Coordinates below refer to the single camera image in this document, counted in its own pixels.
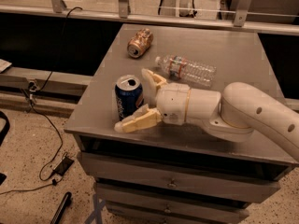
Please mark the grey drawer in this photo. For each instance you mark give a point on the grey drawer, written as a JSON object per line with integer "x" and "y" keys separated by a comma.
{"x": 232, "y": 187}
{"x": 170, "y": 206}
{"x": 123, "y": 211}

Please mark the black power adapter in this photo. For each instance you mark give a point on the black power adapter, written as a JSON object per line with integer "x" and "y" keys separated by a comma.
{"x": 63, "y": 166}

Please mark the grey drawer cabinet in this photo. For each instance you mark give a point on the grey drawer cabinet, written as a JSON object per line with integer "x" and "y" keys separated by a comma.
{"x": 238, "y": 57}

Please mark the bottom grey drawer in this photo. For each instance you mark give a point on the bottom grey drawer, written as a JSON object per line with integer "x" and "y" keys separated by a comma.
{"x": 123, "y": 211}

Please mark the metal railing frame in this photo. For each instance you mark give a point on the metal railing frame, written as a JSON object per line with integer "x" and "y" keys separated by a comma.
{"x": 261, "y": 16}

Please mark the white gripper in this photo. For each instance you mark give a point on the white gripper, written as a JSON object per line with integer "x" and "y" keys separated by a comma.
{"x": 172, "y": 103}

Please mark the blue pepsi can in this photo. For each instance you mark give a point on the blue pepsi can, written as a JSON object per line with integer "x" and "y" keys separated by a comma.
{"x": 129, "y": 95}

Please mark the gold crushed soda can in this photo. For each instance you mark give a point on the gold crushed soda can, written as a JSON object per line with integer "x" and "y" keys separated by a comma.
{"x": 140, "y": 42}

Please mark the top grey drawer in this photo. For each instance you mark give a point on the top grey drawer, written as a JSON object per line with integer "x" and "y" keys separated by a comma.
{"x": 232, "y": 187}

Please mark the middle grey drawer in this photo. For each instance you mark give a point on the middle grey drawer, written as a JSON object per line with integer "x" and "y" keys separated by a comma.
{"x": 170, "y": 206}

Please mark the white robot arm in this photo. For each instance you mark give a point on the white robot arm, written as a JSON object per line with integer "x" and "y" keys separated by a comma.
{"x": 233, "y": 114}

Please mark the clear plastic water bottle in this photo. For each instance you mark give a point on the clear plastic water bottle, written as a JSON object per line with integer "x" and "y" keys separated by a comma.
{"x": 182, "y": 69}

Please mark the black bar on floor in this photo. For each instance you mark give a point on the black bar on floor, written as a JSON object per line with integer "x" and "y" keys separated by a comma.
{"x": 65, "y": 202}

